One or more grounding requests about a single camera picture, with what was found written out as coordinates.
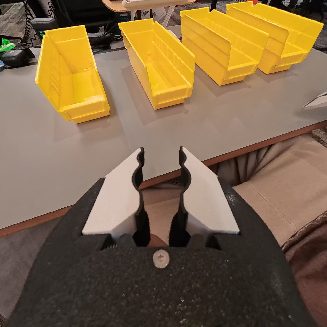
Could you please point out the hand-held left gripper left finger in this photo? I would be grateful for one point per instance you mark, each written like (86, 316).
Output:
(112, 204)

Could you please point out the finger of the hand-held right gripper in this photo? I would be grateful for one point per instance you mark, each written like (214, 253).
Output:
(319, 103)

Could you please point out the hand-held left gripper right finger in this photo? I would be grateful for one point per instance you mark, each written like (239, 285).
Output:
(209, 204)

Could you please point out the yellow plastic storage bin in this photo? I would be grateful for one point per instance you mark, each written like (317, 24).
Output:
(293, 43)
(81, 84)
(204, 51)
(163, 76)

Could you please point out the grey desk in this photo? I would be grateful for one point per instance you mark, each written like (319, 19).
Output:
(178, 132)

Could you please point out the person's beige trousers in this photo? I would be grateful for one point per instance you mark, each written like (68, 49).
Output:
(281, 184)

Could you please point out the person's brown top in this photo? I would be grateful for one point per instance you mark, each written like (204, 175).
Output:
(311, 255)

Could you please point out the black pouch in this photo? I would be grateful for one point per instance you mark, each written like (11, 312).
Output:
(15, 58)

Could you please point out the green wrapper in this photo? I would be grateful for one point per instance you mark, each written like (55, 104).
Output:
(6, 44)

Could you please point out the black bag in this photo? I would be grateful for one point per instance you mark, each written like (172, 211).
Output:
(76, 10)

